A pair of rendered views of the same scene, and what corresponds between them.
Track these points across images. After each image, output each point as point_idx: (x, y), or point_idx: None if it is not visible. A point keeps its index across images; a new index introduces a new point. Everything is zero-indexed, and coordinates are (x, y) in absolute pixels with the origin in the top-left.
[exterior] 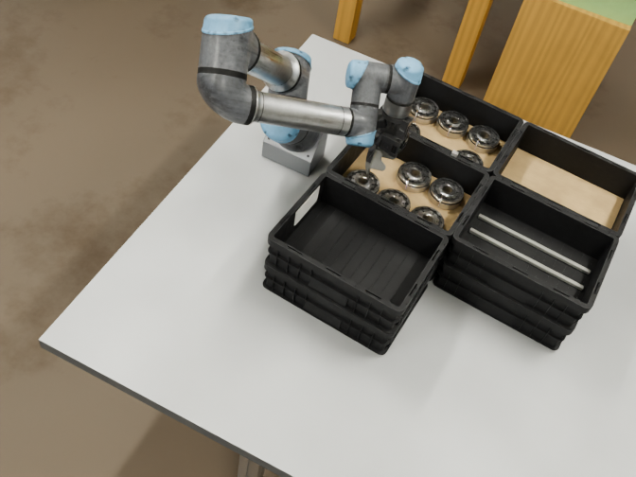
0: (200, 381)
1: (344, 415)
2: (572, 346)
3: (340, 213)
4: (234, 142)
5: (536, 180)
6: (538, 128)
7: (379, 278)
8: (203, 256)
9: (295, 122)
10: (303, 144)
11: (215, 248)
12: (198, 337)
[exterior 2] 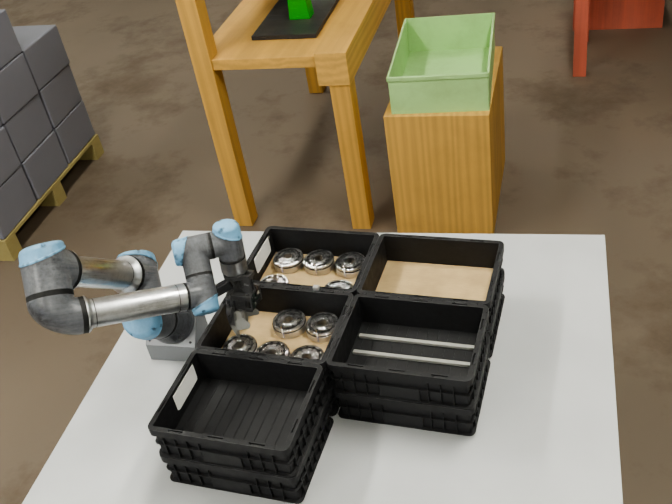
0: None
1: None
2: (490, 426)
3: (225, 383)
4: (122, 356)
5: (410, 283)
6: (393, 235)
7: (272, 429)
8: (108, 473)
9: (133, 313)
10: (178, 333)
11: (119, 462)
12: None
